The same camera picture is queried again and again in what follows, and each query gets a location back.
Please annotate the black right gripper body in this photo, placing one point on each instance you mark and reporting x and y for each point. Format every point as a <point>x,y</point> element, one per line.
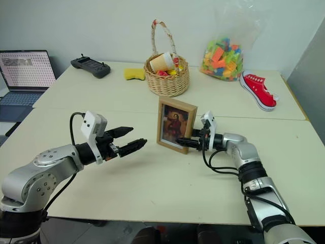
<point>203,142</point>

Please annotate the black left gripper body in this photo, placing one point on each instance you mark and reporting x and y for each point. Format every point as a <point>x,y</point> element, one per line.
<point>108,146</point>

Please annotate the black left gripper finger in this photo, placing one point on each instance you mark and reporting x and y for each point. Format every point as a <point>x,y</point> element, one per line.
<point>123,130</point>
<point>132,147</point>

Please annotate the wooden picture frame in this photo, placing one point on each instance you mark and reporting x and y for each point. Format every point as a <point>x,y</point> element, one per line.
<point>162,122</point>

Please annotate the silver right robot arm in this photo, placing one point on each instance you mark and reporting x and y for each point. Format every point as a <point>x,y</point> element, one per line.
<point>250,155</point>

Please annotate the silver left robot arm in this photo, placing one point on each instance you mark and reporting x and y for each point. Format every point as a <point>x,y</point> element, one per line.
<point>43,175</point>

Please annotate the yellow sponge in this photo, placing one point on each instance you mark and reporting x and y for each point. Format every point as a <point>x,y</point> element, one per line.
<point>133,74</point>

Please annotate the yellow toy piece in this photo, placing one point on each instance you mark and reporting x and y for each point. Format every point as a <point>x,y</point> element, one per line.
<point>175,71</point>

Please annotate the red toy piece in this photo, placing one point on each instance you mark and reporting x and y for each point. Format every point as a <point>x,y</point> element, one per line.
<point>162,73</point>

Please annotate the black handheld controller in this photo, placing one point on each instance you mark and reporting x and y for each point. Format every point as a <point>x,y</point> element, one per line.
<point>91,67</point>

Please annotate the plastic bag of colourful bricks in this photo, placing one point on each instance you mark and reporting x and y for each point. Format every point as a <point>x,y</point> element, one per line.
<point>222,62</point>

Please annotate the red canvas sneaker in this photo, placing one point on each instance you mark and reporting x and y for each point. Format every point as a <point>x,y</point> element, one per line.
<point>259,90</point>

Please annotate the corrugated paper cup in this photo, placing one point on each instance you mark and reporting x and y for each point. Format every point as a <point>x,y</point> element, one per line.
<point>161,63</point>

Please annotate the open laptop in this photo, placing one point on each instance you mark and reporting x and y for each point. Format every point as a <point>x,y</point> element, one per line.
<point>25,76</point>

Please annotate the grey partition panel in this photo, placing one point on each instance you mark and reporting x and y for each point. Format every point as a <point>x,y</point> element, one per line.
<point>308,89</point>

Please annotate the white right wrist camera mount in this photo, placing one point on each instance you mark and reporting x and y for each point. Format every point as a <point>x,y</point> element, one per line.
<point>211,127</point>

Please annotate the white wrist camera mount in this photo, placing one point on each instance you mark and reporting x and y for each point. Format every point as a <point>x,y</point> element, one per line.
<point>89,124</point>
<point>211,127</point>

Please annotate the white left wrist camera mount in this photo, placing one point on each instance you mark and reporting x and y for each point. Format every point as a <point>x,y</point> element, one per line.
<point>89,124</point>

